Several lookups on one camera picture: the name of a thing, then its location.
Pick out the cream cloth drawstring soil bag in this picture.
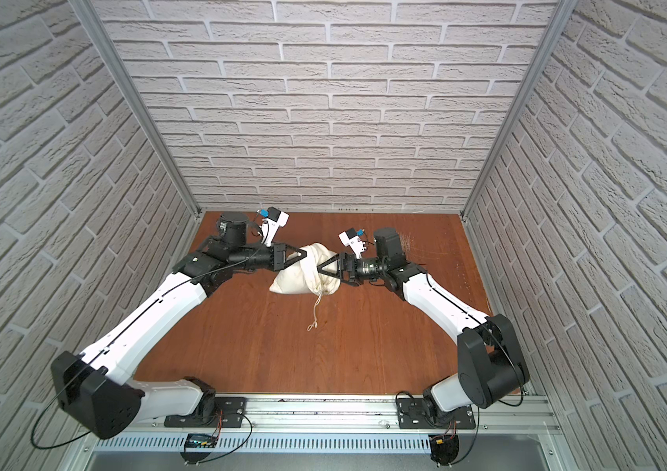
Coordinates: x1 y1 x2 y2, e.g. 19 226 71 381
269 243 341 332

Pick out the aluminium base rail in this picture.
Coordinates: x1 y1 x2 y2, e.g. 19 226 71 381
59 394 576 470

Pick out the small electronics board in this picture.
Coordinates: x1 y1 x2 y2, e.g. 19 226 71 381
180 434 219 465
429 435 460 466

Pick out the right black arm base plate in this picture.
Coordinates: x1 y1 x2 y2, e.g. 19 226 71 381
394 394 477 432

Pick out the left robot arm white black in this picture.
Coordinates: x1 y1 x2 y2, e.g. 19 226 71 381
51 207 306 440

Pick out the aluminium corner post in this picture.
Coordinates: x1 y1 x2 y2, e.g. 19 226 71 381
70 0 201 219
461 0 578 221

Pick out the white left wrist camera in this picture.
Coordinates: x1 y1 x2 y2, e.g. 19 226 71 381
257 207 290 247

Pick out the left aluminium corner post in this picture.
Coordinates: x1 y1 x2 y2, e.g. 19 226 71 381
70 0 201 219

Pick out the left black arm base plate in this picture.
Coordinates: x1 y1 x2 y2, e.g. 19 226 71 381
164 396 247 429

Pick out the white perforated vent strip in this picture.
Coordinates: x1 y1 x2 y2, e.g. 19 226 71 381
94 432 430 455

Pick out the right small electronics board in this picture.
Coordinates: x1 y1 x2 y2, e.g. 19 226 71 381
429 435 460 466

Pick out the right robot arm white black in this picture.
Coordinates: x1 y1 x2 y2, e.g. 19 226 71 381
317 228 530 420

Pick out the left small electronics board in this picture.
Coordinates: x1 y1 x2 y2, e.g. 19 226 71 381
180 434 219 465

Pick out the right aluminium corner post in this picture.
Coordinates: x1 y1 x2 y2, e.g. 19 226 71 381
461 0 578 221

